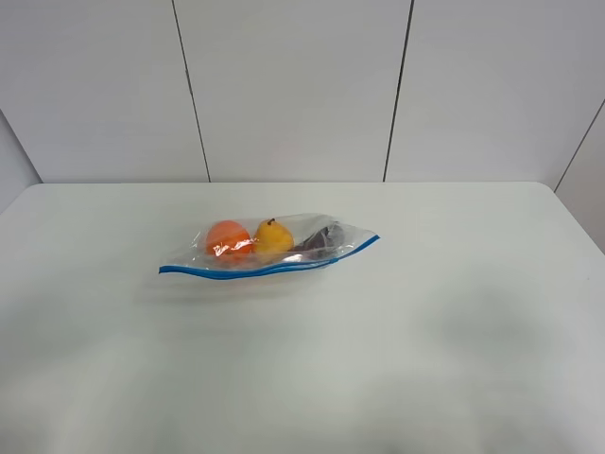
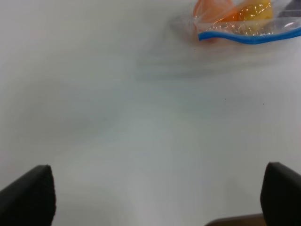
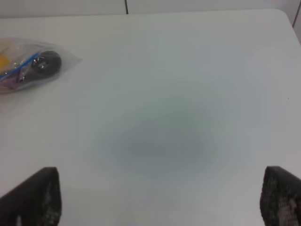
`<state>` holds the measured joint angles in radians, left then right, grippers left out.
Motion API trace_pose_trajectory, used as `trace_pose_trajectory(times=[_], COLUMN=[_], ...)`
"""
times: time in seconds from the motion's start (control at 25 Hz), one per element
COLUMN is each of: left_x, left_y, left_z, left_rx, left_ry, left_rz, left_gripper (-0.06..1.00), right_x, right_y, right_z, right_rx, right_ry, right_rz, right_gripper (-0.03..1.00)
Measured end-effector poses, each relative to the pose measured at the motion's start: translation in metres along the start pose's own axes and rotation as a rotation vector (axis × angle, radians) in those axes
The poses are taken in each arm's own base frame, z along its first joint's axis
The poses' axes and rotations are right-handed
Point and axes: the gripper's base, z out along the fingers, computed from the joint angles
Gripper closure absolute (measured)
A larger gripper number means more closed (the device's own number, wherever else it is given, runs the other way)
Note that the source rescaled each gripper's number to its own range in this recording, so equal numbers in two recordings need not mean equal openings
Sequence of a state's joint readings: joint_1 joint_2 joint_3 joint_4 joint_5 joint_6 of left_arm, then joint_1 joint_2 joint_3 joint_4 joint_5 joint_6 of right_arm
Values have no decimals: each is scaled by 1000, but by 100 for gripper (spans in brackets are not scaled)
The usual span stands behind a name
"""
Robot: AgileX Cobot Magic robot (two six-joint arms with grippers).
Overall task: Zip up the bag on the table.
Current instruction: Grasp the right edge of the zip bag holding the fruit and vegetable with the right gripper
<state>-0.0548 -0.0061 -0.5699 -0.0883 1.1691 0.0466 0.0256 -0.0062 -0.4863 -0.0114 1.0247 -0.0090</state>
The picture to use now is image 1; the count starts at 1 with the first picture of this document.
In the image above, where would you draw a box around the clear zip bag blue seal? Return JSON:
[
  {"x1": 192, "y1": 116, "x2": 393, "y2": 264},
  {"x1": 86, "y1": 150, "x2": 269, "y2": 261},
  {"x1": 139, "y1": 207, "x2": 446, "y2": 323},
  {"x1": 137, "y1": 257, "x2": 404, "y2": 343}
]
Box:
[{"x1": 159, "y1": 214, "x2": 380, "y2": 281}]

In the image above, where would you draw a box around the dark purple fruit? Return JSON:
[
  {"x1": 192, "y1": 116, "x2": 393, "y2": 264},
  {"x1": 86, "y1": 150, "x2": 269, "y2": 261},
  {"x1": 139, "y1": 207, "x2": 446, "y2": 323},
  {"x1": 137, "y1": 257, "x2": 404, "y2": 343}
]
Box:
[{"x1": 290, "y1": 222, "x2": 345, "y2": 261}]

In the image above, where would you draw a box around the yellow pear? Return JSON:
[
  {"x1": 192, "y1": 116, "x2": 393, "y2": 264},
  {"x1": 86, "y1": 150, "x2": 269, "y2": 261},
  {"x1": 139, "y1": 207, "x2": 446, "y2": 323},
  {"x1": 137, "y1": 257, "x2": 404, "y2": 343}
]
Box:
[{"x1": 254, "y1": 218, "x2": 294, "y2": 256}]

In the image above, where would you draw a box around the orange fruit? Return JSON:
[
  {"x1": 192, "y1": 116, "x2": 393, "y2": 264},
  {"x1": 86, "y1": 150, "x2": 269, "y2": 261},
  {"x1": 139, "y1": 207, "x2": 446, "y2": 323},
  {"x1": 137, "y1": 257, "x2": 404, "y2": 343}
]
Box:
[{"x1": 204, "y1": 220, "x2": 253, "y2": 259}]

